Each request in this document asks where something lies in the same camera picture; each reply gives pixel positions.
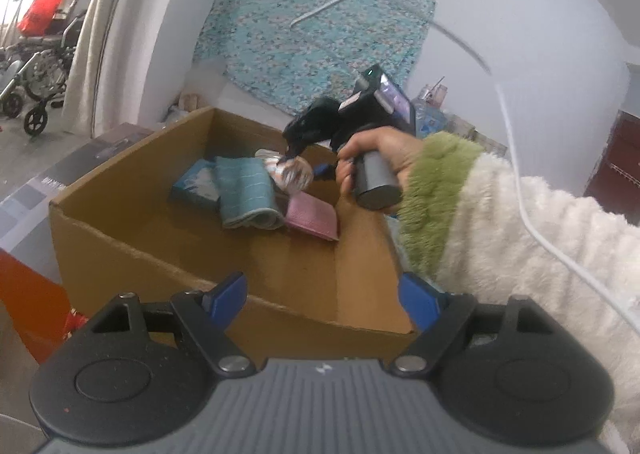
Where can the beige curtain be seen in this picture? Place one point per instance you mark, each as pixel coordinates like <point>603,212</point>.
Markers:
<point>110,34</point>

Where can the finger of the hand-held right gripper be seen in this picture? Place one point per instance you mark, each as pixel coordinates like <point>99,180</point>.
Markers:
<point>325,171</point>

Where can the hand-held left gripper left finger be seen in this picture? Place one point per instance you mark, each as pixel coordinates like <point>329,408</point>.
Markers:
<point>227,294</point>

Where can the brown wooden wardrobe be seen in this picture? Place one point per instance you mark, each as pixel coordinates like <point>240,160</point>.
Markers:
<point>615,169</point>

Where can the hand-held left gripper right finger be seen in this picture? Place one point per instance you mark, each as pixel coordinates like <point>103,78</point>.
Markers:
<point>417,299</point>

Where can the person's right hand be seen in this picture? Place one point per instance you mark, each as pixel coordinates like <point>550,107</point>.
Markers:
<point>390,144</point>

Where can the blue and white box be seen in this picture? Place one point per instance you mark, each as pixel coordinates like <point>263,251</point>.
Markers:
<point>195,184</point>

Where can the brown cardboard box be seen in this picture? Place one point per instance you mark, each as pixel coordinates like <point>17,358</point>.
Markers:
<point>300,264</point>

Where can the pink towel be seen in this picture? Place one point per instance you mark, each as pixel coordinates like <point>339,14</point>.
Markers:
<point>312,216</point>

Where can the blue checked towel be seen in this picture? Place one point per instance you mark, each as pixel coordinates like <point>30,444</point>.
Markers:
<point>245,194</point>

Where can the large black printed carton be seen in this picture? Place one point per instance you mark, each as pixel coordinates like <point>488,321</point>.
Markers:
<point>40,204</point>

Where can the silver foil packet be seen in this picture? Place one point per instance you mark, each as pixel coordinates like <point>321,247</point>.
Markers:
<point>295,176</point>

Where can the red bag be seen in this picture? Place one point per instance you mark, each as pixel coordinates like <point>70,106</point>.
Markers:
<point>40,9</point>

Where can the teal floral wall cloth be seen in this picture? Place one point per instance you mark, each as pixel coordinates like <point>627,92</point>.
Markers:
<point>310,34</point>

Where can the folding wheelchair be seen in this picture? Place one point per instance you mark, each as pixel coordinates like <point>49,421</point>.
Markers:
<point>40,69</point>

